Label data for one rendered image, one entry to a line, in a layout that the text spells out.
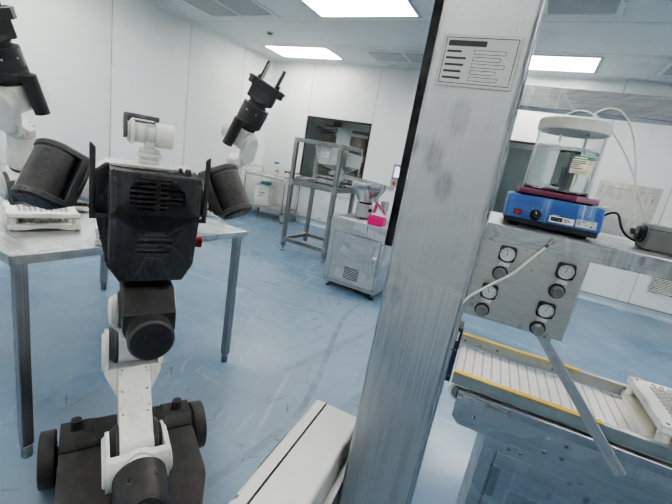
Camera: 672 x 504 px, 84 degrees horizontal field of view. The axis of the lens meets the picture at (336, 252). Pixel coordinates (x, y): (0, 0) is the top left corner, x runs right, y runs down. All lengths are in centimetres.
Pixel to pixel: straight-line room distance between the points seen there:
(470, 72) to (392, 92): 654
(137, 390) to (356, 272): 268
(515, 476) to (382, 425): 95
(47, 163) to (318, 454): 94
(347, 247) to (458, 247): 358
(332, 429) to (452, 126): 29
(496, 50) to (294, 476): 35
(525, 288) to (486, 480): 59
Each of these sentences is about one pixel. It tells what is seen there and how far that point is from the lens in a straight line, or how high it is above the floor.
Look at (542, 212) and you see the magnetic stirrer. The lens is 98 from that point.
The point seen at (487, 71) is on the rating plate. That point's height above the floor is 143.
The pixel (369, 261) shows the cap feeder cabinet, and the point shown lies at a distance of 377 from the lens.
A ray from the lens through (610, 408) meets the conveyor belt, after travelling 132.
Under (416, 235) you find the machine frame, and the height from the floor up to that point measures 131.
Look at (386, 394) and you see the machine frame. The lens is 33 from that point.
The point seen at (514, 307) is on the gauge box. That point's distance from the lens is 97.
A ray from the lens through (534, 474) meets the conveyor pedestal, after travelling 127.
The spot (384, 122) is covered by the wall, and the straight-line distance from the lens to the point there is 677.
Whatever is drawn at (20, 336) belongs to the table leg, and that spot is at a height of 54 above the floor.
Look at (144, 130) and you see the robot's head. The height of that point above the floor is 134.
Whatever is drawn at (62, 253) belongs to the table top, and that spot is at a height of 85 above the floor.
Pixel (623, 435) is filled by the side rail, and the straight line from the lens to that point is 115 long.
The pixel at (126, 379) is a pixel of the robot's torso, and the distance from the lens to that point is 159.
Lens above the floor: 136
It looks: 14 degrees down
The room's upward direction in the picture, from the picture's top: 10 degrees clockwise
